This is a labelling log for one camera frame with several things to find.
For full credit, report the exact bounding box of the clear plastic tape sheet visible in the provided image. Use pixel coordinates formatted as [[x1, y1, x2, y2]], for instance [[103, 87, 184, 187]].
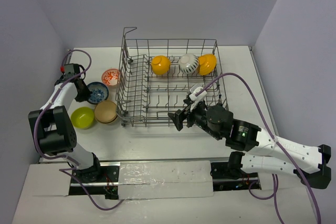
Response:
[[118, 161, 214, 200]]

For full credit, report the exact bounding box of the blue floral ceramic bowl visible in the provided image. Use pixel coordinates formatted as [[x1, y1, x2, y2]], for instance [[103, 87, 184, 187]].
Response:
[[87, 82, 109, 104]]

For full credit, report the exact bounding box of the tan ceramic bowl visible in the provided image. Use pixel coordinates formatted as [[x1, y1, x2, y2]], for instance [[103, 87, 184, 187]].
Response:
[[94, 100, 118, 124]]

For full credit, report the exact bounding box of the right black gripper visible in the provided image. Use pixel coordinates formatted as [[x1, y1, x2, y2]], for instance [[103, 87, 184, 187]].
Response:
[[167, 98, 222, 140]]

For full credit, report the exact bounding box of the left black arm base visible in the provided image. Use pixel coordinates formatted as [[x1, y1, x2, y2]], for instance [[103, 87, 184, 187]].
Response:
[[71, 163, 120, 200]]

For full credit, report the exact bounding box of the small orange plastic bowl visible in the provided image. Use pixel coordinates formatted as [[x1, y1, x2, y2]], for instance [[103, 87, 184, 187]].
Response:
[[151, 55, 171, 75]]

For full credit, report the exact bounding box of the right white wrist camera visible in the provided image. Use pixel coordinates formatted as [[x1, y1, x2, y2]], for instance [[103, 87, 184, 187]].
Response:
[[184, 84, 207, 112]]

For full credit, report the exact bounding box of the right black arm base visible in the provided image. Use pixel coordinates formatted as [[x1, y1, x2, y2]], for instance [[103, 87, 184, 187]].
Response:
[[210, 154, 261, 191]]

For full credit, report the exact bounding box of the large orange plastic bowl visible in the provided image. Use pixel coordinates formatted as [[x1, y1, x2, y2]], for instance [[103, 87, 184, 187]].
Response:
[[198, 54, 217, 76]]

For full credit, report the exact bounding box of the grey wire dish rack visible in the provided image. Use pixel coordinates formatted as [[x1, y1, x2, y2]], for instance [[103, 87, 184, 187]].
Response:
[[115, 27, 222, 126]]

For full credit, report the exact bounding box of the lime green plastic bowl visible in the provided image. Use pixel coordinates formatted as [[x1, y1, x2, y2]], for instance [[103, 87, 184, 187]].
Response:
[[70, 106, 95, 129]]

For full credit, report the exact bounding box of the white striped ceramic bowl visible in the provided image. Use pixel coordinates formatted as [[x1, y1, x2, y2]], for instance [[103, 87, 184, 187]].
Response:
[[178, 54, 199, 74]]

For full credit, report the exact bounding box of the red patterned white bowl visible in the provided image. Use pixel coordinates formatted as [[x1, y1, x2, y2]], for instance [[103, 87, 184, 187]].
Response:
[[101, 68, 120, 87]]

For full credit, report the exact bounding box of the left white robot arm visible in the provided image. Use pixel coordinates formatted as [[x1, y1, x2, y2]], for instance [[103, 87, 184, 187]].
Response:
[[28, 63, 103, 183]]

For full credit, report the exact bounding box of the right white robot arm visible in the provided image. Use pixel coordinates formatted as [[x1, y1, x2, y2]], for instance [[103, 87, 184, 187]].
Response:
[[168, 102, 331, 189]]

